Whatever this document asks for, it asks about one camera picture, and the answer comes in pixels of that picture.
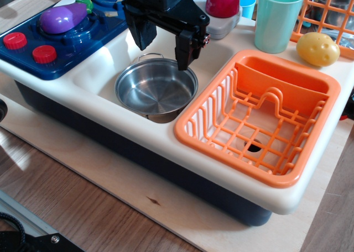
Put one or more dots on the grey toy faucet base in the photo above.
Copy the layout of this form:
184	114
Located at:
218	28

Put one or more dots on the red stove knob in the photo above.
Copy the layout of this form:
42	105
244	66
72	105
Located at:
15	40
44	54

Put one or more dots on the red stove knob right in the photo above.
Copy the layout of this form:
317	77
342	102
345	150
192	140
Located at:
44	54

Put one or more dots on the black clamp bracket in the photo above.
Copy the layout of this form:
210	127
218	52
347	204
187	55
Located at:
19	240

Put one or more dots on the orange wire basket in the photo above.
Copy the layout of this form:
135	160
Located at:
332	17

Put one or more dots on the light plywood board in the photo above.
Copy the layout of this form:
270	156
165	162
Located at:
102	202

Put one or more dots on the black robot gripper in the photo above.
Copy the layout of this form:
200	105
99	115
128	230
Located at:
180	17

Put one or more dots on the small blue plastic cup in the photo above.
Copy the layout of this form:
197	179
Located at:
247	8

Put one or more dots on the red stove knob left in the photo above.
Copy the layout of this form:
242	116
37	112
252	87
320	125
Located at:
15	40

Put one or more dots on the magenta plastic cup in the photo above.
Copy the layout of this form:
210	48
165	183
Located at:
222	8

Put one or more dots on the stainless steel pan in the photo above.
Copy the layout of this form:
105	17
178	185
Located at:
155	88

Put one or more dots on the white toy kitchen sink unit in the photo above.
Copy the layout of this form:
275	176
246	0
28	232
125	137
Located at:
85	94

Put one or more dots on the orange plastic drying rack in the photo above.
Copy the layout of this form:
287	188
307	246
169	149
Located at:
261	115

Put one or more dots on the teal plastic cup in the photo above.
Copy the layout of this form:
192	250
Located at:
275	23

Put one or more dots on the purple toy eggplant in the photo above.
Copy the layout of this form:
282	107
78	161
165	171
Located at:
60	19

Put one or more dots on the blue toy stove top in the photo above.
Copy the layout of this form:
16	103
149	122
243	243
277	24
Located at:
106	21

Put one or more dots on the yellow toy potato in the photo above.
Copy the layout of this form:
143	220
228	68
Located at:
318	49

